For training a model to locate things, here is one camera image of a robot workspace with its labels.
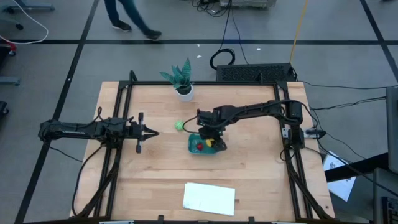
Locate white paper sheet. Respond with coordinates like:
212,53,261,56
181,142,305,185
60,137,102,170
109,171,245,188
323,151,357,203

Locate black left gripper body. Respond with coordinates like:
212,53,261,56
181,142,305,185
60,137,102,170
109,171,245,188
126,112,146,154

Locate white cloth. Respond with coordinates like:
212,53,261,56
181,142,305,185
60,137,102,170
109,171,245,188
182,182,236,217

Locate white floor cable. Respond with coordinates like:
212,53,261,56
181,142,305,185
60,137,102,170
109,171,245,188
0,0,50,45

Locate green snake plant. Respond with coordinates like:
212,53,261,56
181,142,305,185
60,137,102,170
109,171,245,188
159,57,192,90

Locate black hanging cables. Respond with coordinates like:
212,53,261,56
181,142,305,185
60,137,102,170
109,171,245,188
191,0,250,65

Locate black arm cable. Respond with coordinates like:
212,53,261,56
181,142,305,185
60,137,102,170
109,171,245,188
182,116,200,135
89,106,105,123

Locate white plant pot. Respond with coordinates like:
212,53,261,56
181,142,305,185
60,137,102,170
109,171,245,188
175,84,195,103

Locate coiled black cable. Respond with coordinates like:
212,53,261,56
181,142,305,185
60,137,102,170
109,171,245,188
209,47,236,71

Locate yellow hanging cable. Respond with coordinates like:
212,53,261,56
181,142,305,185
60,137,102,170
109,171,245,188
289,0,310,65

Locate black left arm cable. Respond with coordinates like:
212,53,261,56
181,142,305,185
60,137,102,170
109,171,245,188
89,106,105,123

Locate black computer case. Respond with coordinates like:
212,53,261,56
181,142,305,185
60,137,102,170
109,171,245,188
215,63,297,83

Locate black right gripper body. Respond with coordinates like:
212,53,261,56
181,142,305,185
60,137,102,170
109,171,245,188
198,123,226,141

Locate black aluminium table frame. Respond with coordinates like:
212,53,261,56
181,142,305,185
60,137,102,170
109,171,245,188
69,70,335,220

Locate teal plastic container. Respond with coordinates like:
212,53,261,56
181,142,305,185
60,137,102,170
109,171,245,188
187,133,226,156

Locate walking person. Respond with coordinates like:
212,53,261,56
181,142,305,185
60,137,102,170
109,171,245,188
103,0,163,41

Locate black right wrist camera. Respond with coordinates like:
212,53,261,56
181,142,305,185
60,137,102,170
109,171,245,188
196,108,216,126

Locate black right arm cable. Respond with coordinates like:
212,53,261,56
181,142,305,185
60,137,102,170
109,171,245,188
182,116,200,135

